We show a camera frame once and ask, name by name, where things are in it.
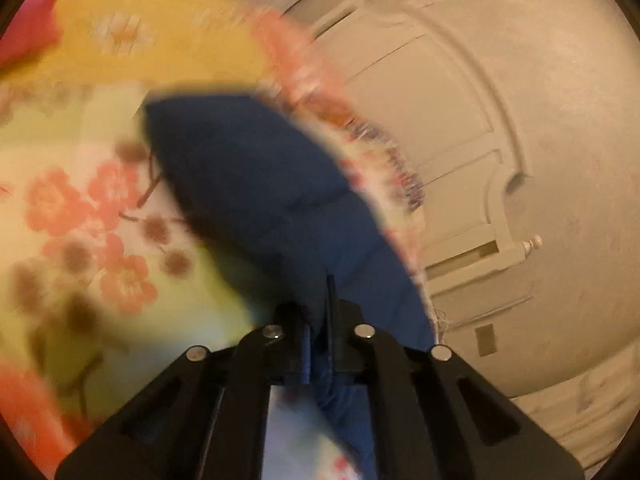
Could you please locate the white carved headboard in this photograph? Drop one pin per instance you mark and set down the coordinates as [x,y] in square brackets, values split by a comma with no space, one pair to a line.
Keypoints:
[425,85]

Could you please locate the yellow cloth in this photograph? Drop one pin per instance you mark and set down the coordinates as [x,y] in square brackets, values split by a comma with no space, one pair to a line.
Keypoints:
[175,45]

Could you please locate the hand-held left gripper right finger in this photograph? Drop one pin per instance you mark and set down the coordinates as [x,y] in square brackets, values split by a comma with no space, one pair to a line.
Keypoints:
[345,355]

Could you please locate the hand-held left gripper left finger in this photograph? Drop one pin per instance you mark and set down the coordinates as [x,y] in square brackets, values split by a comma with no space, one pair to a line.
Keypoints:
[305,360]

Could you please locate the blue padded jacket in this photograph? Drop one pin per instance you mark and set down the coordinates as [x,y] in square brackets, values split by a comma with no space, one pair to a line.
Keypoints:
[250,185]

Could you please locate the wall socket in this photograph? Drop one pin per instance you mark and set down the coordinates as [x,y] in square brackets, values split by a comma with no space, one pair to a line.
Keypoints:
[485,340]

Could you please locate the floral bedsheet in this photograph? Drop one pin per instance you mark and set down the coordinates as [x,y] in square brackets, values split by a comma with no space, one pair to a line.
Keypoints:
[75,200]

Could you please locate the pink cloth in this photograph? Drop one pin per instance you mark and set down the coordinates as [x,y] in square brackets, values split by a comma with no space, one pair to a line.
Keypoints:
[30,25]

